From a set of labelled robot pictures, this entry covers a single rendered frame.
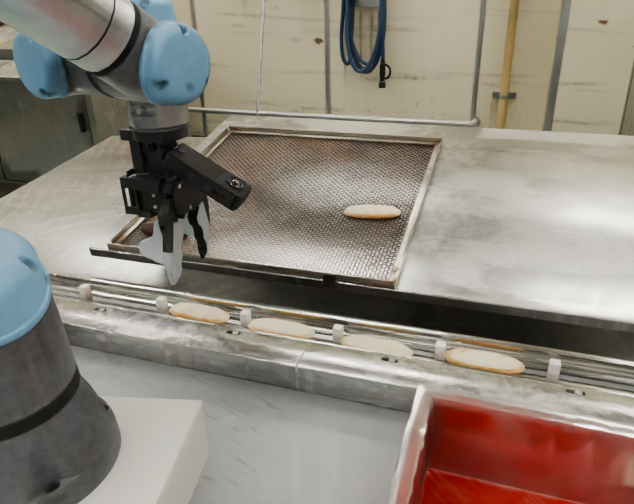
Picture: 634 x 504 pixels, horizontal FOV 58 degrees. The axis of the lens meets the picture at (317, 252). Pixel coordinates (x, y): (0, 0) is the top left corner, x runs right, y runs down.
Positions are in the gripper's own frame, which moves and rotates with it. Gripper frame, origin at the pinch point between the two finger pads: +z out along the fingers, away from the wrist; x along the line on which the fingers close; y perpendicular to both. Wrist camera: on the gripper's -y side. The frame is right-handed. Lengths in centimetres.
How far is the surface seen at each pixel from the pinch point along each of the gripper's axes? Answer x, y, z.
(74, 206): -39, 55, 11
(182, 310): 0.9, 2.3, 7.5
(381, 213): -27.5, -21.6, 0.7
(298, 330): 1.1, -16.2, 7.6
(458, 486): 19.0, -40.2, 11.1
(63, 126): -204, 203, 39
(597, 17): -340, -84, -8
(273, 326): 1.2, -12.5, 7.5
